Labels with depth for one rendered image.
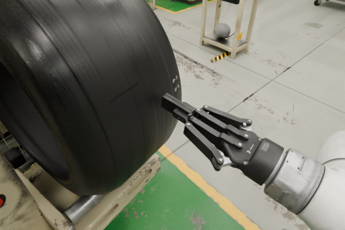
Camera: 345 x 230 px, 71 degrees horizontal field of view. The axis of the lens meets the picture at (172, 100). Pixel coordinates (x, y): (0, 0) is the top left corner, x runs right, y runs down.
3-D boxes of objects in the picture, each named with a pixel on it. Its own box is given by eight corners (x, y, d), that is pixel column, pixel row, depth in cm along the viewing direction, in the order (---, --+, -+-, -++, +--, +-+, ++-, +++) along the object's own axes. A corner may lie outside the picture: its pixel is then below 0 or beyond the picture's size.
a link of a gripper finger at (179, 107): (190, 121, 48) (188, 123, 48) (163, 104, 51) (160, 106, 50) (193, 111, 46) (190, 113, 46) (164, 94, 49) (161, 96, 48)
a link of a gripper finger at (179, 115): (196, 126, 47) (187, 135, 45) (175, 112, 48) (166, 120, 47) (197, 120, 46) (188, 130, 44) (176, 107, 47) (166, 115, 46)
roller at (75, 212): (57, 214, 66) (67, 227, 67) (61, 217, 63) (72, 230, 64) (144, 138, 88) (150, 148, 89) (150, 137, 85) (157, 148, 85)
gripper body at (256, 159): (291, 138, 41) (242, 111, 44) (274, 173, 35) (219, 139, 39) (273, 163, 46) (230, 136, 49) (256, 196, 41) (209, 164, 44)
